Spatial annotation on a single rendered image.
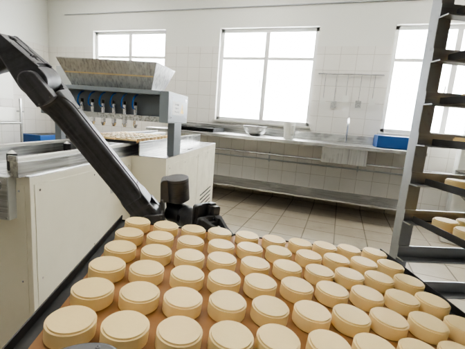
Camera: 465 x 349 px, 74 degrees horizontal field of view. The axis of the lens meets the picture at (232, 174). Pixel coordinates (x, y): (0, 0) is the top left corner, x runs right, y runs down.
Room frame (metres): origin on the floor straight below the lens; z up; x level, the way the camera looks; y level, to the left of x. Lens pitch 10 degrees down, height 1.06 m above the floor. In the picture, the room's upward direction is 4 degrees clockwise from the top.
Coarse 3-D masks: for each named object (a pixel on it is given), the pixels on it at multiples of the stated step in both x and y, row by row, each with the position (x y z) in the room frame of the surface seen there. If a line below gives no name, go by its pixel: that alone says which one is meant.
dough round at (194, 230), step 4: (188, 224) 0.63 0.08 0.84; (192, 224) 0.63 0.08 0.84; (184, 228) 0.60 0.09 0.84; (188, 228) 0.61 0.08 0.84; (192, 228) 0.61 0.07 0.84; (196, 228) 0.61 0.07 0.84; (200, 228) 0.62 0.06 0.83; (184, 232) 0.59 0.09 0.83; (188, 232) 0.59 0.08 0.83; (192, 232) 0.59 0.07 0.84; (196, 232) 0.59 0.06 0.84; (200, 232) 0.59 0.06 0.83; (204, 232) 0.60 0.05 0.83; (200, 236) 0.59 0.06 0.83; (204, 236) 0.60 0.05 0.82
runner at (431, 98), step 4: (428, 92) 0.71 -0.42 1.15; (432, 92) 0.71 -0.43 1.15; (436, 92) 0.71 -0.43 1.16; (440, 92) 0.71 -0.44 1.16; (428, 96) 0.71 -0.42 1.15; (432, 96) 0.71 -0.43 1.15; (436, 96) 0.71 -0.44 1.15; (440, 96) 0.71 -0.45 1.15; (444, 96) 0.71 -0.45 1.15; (448, 96) 0.71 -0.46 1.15; (452, 96) 0.71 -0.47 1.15; (424, 100) 0.71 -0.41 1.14; (428, 100) 0.71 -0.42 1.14; (432, 100) 0.71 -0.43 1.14; (436, 100) 0.71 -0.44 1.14; (424, 104) 0.71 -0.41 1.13; (428, 104) 0.69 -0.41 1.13; (432, 104) 0.68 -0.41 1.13; (436, 104) 0.68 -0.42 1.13; (440, 104) 0.68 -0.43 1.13; (460, 108) 0.72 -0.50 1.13; (464, 108) 0.71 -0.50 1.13
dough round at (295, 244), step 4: (292, 240) 0.63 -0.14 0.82; (296, 240) 0.63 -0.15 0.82; (300, 240) 0.64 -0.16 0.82; (304, 240) 0.64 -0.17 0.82; (288, 244) 0.63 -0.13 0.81; (292, 244) 0.62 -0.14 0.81; (296, 244) 0.61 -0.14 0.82; (300, 244) 0.61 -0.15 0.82; (304, 244) 0.62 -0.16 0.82; (308, 244) 0.62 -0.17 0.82; (288, 248) 0.63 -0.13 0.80; (292, 248) 0.61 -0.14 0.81; (296, 248) 0.61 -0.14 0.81; (300, 248) 0.60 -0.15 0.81; (304, 248) 0.61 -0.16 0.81; (308, 248) 0.61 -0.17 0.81; (292, 252) 0.61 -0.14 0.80
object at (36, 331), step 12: (120, 216) 0.63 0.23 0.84; (120, 228) 0.60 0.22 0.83; (180, 228) 0.65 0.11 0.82; (108, 240) 0.53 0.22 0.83; (96, 252) 0.48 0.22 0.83; (384, 252) 0.68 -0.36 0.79; (84, 264) 0.44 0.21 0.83; (72, 276) 0.39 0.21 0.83; (60, 288) 0.36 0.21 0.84; (432, 288) 0.52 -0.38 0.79; (48, 300) 0.33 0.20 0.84; (60, 300) 0.35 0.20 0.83; (36, 312) 0.30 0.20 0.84; (48, 312) 0.32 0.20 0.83; (456, 312) 0.46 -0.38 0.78; (24, 324) 0.28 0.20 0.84; (36, 324) 0.30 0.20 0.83; (12, 336) 0.27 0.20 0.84; (24, 336) 0.28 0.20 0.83; (36, 336) 0.28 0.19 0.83; (12, 348) 0.26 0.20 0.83; (24, 348) 0.27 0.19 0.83
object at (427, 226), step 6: (414, 216) 0.70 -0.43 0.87; (414, 222) 0.69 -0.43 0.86; (420, 222) 0.67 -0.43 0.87; (426, 222) 0.66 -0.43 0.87; (426, 228) 0.65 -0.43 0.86; (432, 228) 0.63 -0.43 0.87; (438, 228) 0.62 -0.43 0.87; (438, 234) 0.62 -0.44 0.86; (444, 234) 0.60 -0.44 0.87; (450, 234) 0.59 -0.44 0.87; (450, 240) 0.58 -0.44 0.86; (456, 240) 0.57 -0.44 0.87; (462, 240) 0.56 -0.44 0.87; (462, 246) 0.55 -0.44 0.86
